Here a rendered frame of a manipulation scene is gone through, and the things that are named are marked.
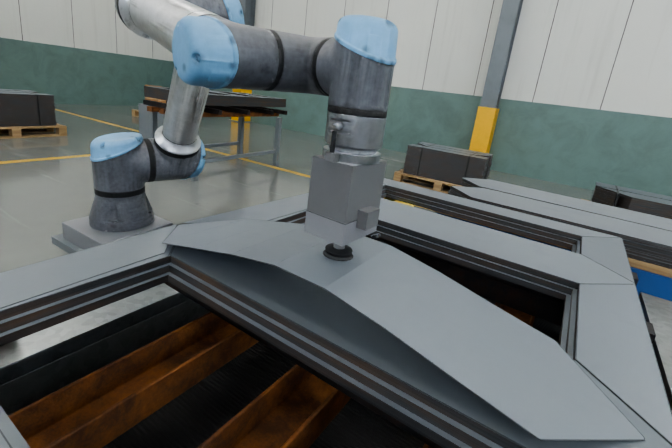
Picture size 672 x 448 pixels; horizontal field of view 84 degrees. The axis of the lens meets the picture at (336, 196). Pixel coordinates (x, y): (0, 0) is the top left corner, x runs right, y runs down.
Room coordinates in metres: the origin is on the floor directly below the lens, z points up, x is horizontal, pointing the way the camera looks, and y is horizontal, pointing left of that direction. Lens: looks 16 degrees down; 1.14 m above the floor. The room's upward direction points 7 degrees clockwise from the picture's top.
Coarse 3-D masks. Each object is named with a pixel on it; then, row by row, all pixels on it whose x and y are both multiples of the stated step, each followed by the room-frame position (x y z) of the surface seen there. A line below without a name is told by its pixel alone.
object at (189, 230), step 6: (204, 222) 0.69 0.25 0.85; (210, 222) 0.69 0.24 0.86; (216, 222) 0.68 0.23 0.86; (222, 222) 0.68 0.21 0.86; (228, 222) 0.68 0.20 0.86; (180, 228) 0.65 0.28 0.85; (186, 228) 0.65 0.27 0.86; (192, 228) 0.64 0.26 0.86; (198, 228) 0.64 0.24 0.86; (204, 228) 0.64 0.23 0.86; (210, 228) 0.64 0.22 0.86; (174, 234) 0.60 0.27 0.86; (180, 234) 0.60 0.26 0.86; (186, 234) 0.60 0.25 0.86; (168, 240) 0.57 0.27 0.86
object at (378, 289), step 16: (384, 256) 0.50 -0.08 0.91; (400, 256) 0.51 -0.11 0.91; (352, 272) 0.44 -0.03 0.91; (368, 272) 0.45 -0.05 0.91; (384, 272) 0.46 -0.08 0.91; (400, 272) 0.47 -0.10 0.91; (416, 272) 0.48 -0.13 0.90; (432, 272) 0.49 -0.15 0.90; (336, 288) 0.39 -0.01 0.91; (352, 288) 0.40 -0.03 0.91; (368, 288) 0.41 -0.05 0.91; (384, 288) 0.42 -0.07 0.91; (400, 288) 0.43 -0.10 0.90; (416, 288) 0.44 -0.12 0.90; (352, 304) 0.37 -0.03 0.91; (368, 304) 0.38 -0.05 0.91; (384, 304) 0.39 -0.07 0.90; (400, 304) 0.40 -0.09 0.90; (384, 320) 0.36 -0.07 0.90
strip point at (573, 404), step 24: (552, 360) 0.38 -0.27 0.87; (552, 384) 0.34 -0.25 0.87; (576, 384) 0.35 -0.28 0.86; (552, 408) 0.30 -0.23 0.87; (576, 408) 0.31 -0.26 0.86; (600, 408) 0.32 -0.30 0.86; (552, 432) 0.27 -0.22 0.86; (576, 432) 0.28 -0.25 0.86; (600, 432) 0.29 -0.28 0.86; (624, 432) 0.30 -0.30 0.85
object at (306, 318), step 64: (384, 192) 1.19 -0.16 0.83; (192, 256) 0.55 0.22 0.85; (448, 256) 0.74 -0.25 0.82; (0, 320) 0.36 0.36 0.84; (64, 320) 0.40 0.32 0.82; (256, 320) 0.43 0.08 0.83; (320, 320) 0.42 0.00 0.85; (576, 320) 0.51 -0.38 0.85; (384, 384) 0.34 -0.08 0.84; (448, 384) 0.33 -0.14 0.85
